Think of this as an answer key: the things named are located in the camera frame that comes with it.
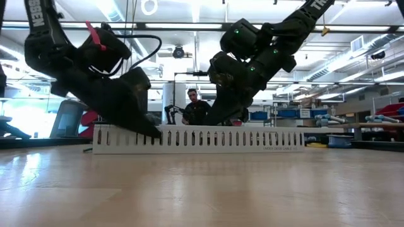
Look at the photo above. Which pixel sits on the red bulky object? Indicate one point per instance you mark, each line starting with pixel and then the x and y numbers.
pixel 88 123

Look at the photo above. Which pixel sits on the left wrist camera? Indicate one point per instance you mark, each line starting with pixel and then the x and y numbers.
pixel 104 56

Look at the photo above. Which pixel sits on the blue grey roll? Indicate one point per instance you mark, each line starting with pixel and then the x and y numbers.
pixel 329 119
pixel 382 119

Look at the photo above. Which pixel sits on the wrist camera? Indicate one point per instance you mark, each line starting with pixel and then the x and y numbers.
pixel 104 56
pixel 217 69

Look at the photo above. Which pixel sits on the tape rolls on table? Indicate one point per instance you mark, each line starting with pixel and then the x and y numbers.
pixel 316 145
pixel 339 142

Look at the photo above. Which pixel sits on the black aluminium frame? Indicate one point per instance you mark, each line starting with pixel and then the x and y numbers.
pixel 19 143

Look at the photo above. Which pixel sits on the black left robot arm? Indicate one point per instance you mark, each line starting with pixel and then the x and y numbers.
pixel 41 47

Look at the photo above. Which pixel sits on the black ceiling device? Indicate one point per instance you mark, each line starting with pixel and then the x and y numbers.
pixel 377 55

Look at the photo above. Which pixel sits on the black overhead beam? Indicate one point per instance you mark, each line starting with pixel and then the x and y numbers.
pixel 189 26

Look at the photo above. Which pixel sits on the blue storage bin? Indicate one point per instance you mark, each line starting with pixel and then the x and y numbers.
pixel 319 113
pixel 259 115
pixel 288 113

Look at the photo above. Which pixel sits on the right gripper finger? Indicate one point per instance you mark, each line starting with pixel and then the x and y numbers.
pixel 227 115

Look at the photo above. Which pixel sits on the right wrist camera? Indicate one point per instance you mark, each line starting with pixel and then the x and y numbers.
pixel 217 69

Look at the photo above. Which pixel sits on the black angled support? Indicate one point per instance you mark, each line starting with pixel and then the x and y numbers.
pixel 12 129

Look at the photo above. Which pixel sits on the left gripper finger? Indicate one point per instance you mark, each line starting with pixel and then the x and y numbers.
pixel 132 110

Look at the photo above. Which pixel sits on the small red tag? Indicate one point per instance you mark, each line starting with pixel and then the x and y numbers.
pixel 94 36

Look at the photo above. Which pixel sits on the black ceiling camera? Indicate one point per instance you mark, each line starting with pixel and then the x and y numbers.
pixel 178 53

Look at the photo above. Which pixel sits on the white ceiling vent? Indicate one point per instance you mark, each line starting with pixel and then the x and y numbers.
pixel 357 44

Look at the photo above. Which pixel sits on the grey plastic chair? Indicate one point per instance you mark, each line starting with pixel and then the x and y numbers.
pixel 67 119

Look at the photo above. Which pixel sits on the yellow hanging plug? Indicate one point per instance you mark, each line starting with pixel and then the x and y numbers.
pixel 325 31

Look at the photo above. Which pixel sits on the metal storage shelf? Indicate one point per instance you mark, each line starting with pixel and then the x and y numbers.
pixel 274 123

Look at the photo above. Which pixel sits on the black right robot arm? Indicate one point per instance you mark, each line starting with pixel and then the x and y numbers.
pixel 296 25

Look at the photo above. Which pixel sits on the person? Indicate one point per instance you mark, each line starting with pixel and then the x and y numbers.
pixel 195 112

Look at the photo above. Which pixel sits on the red storage bin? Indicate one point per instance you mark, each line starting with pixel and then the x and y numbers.
pixel 389 110

